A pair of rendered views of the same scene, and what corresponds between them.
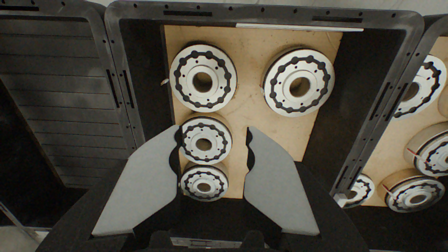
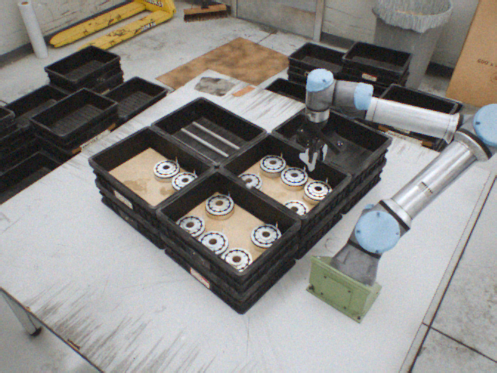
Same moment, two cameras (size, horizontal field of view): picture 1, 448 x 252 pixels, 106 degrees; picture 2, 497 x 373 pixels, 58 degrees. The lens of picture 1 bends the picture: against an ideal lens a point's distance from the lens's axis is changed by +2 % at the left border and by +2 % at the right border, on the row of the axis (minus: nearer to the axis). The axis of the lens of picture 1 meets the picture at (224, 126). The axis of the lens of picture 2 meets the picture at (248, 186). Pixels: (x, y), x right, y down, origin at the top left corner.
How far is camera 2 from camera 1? 149 cm
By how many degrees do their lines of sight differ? 32
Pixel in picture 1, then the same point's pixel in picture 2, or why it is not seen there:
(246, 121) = (288, 195)
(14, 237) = (277, 20)
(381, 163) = (218, 228)
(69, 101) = (342, 157)
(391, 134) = (235, 236)
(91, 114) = (333, 158)
